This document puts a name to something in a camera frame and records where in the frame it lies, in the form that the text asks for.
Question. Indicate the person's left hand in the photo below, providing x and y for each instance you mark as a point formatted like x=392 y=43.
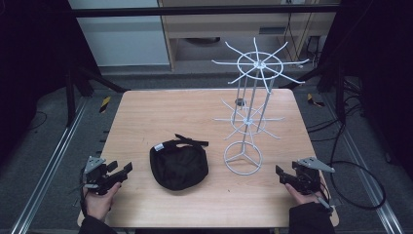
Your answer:
x=99 y=204

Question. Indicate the white cabinet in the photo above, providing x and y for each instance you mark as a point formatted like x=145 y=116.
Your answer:
x=123 y=39

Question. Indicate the wooden shelf unit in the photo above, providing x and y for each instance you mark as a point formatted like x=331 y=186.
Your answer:
x=227 y=29

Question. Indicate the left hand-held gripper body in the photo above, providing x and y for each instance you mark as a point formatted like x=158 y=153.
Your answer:
x=97 y=178

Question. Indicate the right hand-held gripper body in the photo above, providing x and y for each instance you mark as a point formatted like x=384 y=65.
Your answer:
x=307 y=178

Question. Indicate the person's right hand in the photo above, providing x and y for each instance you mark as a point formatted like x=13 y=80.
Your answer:
x=302 y=199

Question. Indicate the black metal stand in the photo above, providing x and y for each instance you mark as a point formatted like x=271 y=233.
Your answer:
x=70 y=97
x=339 y=91

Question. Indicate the black horizontal bar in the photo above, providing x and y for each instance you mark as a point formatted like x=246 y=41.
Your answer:
x=195 y=11

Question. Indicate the black cap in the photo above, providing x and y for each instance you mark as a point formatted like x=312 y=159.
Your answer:
x=178 y=165

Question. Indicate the metal floor rail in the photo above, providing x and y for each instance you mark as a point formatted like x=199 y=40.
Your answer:
x=48 y=169
x=367 y=175

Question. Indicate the small dark round disc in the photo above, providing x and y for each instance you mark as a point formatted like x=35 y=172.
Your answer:
x=240 y=102

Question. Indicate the yellow black striped tape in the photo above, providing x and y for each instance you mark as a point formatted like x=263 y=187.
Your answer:
x=314 y=100
x=105 y=104

